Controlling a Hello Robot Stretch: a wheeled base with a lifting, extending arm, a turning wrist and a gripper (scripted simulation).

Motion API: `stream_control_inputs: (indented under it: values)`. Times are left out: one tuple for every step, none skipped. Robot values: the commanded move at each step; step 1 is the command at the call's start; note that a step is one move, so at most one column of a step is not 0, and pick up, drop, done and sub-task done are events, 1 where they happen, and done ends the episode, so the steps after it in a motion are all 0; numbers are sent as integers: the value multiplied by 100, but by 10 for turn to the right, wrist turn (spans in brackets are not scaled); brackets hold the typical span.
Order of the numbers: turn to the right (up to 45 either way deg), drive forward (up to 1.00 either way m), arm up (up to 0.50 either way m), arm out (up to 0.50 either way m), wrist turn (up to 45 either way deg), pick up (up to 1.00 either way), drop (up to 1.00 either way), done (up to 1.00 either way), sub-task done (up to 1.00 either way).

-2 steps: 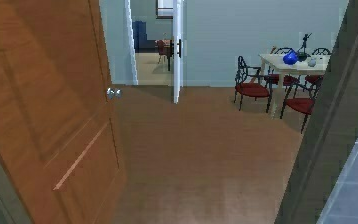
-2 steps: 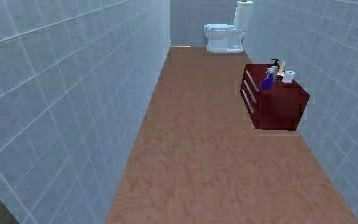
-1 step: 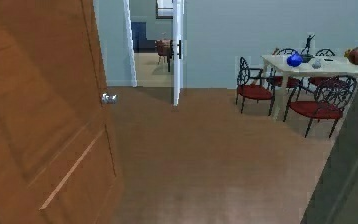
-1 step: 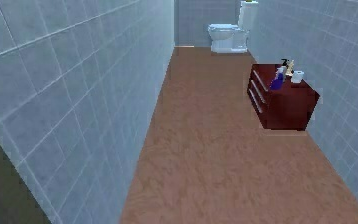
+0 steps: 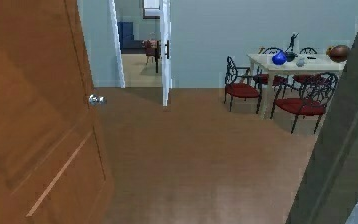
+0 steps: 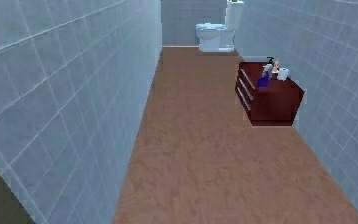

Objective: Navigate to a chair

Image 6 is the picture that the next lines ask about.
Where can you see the blue spray bottle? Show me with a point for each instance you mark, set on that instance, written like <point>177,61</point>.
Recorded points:
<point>263,78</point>

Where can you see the dark red chest of drawers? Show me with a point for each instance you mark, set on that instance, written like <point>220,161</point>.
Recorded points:
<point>280,100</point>

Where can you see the tan soap dispenser bottle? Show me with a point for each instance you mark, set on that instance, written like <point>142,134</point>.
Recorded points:
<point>275,65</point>

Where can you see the white toilet paper roll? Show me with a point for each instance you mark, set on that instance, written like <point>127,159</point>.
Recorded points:
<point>282,73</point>

